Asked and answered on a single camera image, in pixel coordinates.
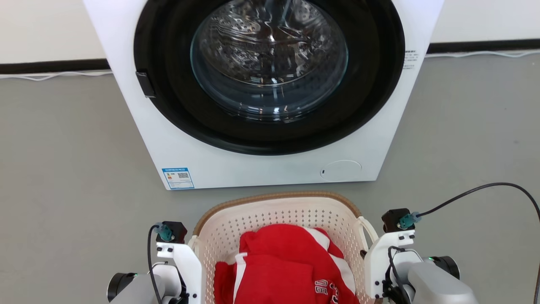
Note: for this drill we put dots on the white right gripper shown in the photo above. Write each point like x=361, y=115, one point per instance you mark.
x=375, y=266

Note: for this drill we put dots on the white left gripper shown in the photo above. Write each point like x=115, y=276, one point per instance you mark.
x=190, y=264

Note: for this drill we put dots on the cream perforated laundry basket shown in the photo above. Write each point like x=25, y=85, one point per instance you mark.
x=274, y=211

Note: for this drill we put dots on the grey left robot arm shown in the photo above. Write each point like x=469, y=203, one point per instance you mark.
x=135, y=289

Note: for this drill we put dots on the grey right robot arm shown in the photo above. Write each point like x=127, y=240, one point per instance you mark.
x=434, y=283

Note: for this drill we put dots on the red and white garment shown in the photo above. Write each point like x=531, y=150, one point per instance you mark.
x=274, y=264

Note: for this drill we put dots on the round white filter cover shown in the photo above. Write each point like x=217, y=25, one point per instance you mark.
x=341, y=170

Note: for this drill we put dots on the blue energy label sticker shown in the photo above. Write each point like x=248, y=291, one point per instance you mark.
x=178, y=178

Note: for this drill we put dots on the white front-load washing machine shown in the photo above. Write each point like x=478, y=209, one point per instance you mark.
x=253, y=171

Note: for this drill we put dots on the round black glass washer door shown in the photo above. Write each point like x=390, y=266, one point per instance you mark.
x=168, y=105

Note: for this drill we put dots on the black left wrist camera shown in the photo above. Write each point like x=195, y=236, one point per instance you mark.
x=177, y=232

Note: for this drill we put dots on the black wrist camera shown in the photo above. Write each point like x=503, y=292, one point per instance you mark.
x=177, y=232
x=391, y=219

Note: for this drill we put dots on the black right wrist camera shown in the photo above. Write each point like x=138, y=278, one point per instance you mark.
x=391, y=219

